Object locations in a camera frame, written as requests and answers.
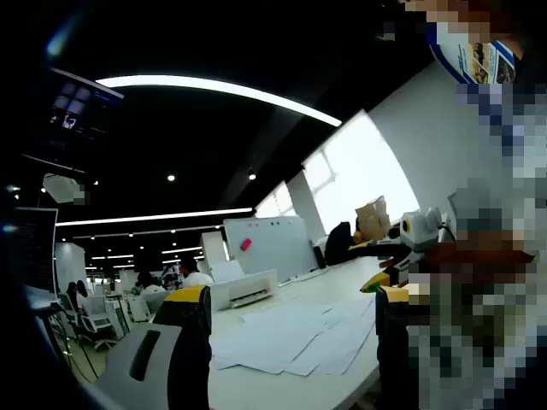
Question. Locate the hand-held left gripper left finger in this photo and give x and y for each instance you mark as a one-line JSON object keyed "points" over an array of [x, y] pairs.
{"points": [[171, 341]]}

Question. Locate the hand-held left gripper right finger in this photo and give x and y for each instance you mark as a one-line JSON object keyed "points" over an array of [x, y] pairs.
{"points": [[393, 341]]}

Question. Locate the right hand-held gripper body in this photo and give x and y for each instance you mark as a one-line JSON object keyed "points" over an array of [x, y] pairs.
{"points": [[421, 232]]}

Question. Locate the stack of white printing papers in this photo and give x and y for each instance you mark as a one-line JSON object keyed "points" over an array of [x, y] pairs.
{"points": [[290, 341]]}

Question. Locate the brown paper bag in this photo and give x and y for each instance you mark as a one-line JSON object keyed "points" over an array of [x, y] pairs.
{"points": [[372, 220]]}

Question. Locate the black office chair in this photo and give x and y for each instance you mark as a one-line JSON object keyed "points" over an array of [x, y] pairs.
{"points": [[339, 243]]}

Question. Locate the black upright device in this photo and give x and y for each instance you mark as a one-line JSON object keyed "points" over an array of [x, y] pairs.
{"points": [[320, 257]]}

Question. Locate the white office chair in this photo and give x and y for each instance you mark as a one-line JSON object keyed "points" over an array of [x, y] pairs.
{"points": [[100, 320]]}

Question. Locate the bright window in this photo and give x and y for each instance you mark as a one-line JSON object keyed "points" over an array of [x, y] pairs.
{"points": [[363, 171]]}

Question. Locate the white printer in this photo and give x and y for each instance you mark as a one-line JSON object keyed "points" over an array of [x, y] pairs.
{"points": [[243, 290]]}

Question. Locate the white table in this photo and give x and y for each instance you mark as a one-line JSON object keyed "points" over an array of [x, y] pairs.
{"points": [[299, 393]]}

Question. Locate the white whiteboard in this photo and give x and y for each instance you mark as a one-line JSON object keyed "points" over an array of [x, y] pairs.
{"points": [[273, 247]]}

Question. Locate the red whiteboard eraser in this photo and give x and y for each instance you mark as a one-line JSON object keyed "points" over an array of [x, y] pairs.
{"points": [[246, 244]]}

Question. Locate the straight ceiling light strip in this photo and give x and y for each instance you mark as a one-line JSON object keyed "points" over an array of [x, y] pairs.
{"points": [[154, 217]]}

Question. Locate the computer monitor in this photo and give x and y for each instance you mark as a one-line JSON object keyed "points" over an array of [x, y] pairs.
{"points": [[38, 252]]}

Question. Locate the blue white poster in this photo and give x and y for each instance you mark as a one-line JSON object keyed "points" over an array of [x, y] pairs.
{"points": [[485, 64]]}

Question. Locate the ceiling air conditioner unit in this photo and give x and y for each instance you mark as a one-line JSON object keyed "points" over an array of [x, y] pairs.
{"points": [[60, 188]]}

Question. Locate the long curved ceiling light strip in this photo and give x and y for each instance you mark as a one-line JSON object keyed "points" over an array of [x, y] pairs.
{"points": [[222, 87]]}

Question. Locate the dark ceiling-hung screen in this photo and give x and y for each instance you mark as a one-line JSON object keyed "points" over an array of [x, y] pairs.
{"points": [[81, 107]]}

